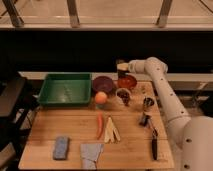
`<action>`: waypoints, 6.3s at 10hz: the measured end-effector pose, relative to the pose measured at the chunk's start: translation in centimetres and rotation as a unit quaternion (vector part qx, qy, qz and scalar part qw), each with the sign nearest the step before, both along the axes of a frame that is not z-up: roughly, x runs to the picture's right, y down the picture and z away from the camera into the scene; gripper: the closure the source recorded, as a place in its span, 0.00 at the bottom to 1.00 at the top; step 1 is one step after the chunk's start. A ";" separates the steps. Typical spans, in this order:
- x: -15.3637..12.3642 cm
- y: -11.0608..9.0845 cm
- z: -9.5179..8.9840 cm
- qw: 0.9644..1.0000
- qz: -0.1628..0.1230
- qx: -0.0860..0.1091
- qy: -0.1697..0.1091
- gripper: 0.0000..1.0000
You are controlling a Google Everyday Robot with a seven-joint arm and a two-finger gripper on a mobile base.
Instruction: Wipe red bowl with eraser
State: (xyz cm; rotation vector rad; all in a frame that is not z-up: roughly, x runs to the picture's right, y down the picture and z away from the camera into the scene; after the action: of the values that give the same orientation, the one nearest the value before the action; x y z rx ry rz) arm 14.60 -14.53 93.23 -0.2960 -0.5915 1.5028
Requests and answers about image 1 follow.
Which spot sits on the grey cloth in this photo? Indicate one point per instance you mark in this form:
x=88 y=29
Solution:
x=90 y=153

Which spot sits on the green plastic tray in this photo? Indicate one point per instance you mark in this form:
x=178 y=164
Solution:
x=66 y=90

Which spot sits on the wooden cutting board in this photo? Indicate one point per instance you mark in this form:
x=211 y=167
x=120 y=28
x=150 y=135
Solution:
x=80 y=125

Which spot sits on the clear cup with dark contents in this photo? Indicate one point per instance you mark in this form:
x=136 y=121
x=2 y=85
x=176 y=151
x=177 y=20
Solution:
x=123 y=96

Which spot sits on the blue sponge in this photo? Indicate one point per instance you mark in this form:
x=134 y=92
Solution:
x=61 y=148

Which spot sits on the orange fruit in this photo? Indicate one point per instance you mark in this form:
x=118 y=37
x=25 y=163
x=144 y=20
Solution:
x=101 y=97

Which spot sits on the red bowl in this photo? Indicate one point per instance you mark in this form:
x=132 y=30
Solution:
x=128 y=82

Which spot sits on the small metal cup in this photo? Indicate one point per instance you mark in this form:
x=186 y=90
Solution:
x=147 y=103

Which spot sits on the black chair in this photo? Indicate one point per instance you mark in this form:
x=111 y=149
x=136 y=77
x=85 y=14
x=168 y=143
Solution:
x=16 y=101

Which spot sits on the purple bowl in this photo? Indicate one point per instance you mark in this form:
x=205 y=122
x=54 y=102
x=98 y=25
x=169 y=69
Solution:
x=103 y=83

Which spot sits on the orange carrot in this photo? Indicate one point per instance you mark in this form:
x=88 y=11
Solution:
x=100 y=125

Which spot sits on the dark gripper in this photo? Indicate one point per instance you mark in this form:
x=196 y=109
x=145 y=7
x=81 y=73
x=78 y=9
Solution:
x=122 y=68

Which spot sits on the pale banana peel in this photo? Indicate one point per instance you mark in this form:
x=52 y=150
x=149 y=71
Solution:
x=111 y=132

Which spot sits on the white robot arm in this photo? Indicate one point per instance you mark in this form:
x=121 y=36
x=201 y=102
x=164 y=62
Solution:
x=194 y=135

